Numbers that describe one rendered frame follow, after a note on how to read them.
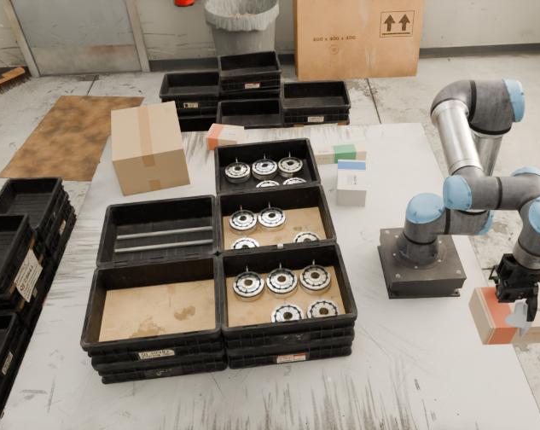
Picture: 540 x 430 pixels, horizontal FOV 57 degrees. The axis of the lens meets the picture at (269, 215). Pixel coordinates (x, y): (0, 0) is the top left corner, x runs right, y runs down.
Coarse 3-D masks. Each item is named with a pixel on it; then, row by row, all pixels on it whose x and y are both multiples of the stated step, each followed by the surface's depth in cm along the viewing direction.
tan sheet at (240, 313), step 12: (264, 276) 168; (228, 288) 165; (264, 288) 164; (300, 288) 164; (336, 288) 163; (228, 300) 161; (240, 300) 161; (264, 300) 161; (276, 300) 161; (288, 300) 160; (300, 300) 160; (312, 300) 160; (336, 300) 160; (228, 312) 158; (240, 312) 158; (252, 312) 158; (264, 312) 157; (240, 324) 155
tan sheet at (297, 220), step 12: (288, 216) 188; (300, 216) 188; (312, 216) 188; (228, 228) 185; (288, 228) 184; (300, 228) 184; (312, 228) 183; (228, 240) 181; (264, 240) 180; (276, 240) 180; (288, 240) 180
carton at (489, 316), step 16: (480, 288) 124; (480, 304) 122; (496, 304) 121; (512, 304) 121; (480, 320) 122; (496, 320) 118; (480, 336) 122; (496, 336) 119; (512, 336) 119; (528, 336) 119
